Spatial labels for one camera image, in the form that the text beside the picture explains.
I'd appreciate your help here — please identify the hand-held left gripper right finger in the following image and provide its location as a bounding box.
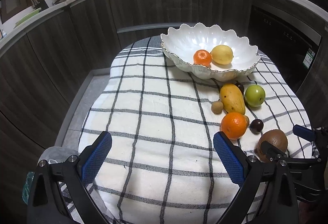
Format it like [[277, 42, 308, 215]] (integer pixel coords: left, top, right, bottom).
[[213, 132, 300, 224]]

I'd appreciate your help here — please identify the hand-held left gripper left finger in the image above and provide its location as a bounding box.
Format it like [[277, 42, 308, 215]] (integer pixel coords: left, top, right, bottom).
[[27, 131, 113, 224]]

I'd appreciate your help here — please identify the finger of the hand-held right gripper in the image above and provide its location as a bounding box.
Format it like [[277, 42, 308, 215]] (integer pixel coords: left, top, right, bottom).
[[260, 140, 321, 163], [293, 125, 328, 161]]

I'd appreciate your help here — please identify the brown kiwi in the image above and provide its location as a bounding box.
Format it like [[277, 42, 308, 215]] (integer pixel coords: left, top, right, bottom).
[[257, 129, 288, 163]]

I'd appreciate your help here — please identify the large orange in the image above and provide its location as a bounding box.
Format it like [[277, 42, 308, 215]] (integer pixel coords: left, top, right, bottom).
[[221, 112, 248, 140]]

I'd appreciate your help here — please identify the green apple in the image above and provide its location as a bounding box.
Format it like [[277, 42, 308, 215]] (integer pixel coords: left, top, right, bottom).
[[245, 85, 266, 107]]

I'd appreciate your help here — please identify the yellow mango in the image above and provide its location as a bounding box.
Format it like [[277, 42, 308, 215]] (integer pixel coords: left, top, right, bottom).
[[220, 84, 246, 115]]

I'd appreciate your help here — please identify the white scalloped bowl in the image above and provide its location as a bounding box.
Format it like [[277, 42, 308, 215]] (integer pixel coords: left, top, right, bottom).
[[160, 23, 262, 81]]

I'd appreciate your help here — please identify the white checkered cloth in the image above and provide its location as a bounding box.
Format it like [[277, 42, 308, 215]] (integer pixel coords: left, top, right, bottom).
[[59, 35, 314, 224]]

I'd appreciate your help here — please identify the green label sticker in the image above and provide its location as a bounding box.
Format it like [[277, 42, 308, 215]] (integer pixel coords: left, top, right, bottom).
[[304, 48, 315, 69]]

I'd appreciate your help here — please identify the teal cloth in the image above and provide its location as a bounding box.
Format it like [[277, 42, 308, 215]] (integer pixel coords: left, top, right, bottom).
[[22, 171, 35, 205]]

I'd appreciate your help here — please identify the black dishwasher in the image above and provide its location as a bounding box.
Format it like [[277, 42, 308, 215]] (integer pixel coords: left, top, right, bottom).
[[247, 5, 322, 91]]

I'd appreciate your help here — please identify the yellow lemon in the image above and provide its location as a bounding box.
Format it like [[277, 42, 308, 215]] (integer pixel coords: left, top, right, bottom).
[[210, 45, 234, 65]]

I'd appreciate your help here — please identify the small mandarin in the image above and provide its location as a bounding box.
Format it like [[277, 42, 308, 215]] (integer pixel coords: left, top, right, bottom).
[[193, 49, 213, 65]]

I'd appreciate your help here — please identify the green board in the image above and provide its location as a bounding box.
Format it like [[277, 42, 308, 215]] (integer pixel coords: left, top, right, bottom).
[[14, 7, 42, 27]]

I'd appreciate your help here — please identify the dark wood cabinet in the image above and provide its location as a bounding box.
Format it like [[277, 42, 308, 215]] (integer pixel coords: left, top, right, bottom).
[[0, 0, 328, 214]]

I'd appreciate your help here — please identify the black knife block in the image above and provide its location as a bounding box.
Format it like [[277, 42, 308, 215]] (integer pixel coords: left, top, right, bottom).
[[30, 0, 49, 10]]

